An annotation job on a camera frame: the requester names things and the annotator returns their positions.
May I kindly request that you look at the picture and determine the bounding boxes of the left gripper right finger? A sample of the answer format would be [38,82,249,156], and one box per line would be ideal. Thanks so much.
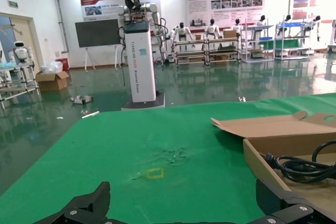
[256,178,336,224]

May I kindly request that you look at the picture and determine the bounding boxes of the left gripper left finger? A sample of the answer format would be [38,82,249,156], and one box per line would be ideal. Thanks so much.
[33,181,111,224]

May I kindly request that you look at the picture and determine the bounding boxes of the black power cable with plug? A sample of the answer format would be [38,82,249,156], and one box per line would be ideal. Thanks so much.
[264,140,336,184]

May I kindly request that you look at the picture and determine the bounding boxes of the cardboard box with torn edge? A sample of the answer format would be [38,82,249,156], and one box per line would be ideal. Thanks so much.
[211,111,336,221]

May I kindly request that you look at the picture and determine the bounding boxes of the open cardboard box on floor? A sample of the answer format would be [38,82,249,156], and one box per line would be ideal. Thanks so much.
[35,70,70,92]

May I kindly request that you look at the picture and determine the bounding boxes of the green table cloth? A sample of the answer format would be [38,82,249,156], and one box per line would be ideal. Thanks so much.
[0,93,336,224]

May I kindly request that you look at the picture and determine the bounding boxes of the grey junk on floor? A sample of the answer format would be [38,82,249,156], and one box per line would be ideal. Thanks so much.
[69,94,94,105]

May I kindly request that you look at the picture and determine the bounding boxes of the white pipe rack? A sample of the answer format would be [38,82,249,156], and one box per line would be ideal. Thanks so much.
[0,60,43,109]

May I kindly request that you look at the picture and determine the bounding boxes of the clear plastic bags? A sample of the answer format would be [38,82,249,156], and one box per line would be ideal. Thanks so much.
[39,61,64,76]

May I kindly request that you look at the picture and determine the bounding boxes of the red bin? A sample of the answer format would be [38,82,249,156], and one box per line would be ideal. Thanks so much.
[56,58,70,72]

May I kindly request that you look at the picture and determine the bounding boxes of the green panel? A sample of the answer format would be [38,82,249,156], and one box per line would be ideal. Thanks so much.
[282,39,300,51]

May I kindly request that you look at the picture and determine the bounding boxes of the small white round-head robot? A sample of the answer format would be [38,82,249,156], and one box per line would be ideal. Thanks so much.
[9,40,35,65]

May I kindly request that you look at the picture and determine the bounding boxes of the dark screen on stand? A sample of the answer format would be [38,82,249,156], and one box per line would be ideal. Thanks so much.
[75,18,122,72]

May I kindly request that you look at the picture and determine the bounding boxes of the pipe rack with wooden shelves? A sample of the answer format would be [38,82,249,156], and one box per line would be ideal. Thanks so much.
[206,36,242,65]
[173,39,208,65]

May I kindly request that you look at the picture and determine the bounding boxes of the white metal shelf rack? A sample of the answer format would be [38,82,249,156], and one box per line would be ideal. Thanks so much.
[240,19,276,63]

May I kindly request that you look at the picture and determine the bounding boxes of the white rack with blue top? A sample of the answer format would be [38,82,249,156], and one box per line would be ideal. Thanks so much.
[274,15,315,61]

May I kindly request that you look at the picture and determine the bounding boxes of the white black humanoid robot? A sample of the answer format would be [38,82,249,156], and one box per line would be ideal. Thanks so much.
[255,15,268,29]
[204,18,223,40]
[311,15,323,42]
[170,22,195,44]
[232,18,244,38]
[278,14,292,36]

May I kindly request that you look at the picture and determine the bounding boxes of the beige door with frame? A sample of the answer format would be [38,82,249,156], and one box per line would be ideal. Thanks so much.
[0,12,40,71]

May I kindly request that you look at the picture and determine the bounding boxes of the grey wall conduit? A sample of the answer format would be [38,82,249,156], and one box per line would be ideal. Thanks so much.
[53,0,69,54]

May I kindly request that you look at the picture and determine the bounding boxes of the wall poster with robot photo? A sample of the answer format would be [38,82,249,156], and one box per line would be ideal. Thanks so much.
[80,0,161,22]

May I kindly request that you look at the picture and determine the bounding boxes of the wall poster with red pictures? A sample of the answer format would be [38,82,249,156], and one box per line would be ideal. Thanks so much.
[288,0,336,24]

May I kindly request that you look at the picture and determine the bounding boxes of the wide red white wall poster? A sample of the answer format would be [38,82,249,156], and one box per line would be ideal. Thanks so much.
[185,0,266,30]

